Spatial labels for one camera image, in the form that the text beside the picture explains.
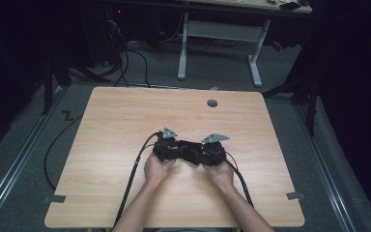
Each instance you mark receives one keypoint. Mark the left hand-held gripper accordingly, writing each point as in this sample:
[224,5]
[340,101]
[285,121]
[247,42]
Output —
[165,148]

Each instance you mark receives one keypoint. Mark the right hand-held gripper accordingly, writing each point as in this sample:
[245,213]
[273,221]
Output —
[214,153]

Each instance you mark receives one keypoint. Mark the black sock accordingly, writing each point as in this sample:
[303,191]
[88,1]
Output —
[190,153]

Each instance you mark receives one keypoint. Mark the person's right hand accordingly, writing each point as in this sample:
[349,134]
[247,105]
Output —
[222,177]

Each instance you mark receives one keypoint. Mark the person's left hand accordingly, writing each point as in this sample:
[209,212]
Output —
[156,172]

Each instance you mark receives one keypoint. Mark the grey table grommet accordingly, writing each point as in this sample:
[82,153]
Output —
[212,103]

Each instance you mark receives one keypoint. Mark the grey tape piece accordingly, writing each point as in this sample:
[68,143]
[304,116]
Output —
[295,195]
[55,199]

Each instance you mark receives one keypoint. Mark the black metal stand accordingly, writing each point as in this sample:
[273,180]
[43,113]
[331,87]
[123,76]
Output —
[48,83]
[311,109]

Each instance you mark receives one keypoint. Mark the small red object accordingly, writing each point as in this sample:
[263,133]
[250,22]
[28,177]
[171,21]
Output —
[277,45]

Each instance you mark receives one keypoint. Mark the dark device on desk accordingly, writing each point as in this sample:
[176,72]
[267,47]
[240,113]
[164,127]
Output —
[290,5]

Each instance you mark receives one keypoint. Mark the metal floor rail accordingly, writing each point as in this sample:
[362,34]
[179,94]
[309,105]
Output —
[325,174]
[13,170]

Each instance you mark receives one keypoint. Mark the desk with white frame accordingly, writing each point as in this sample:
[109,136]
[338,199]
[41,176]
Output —
[225,30]

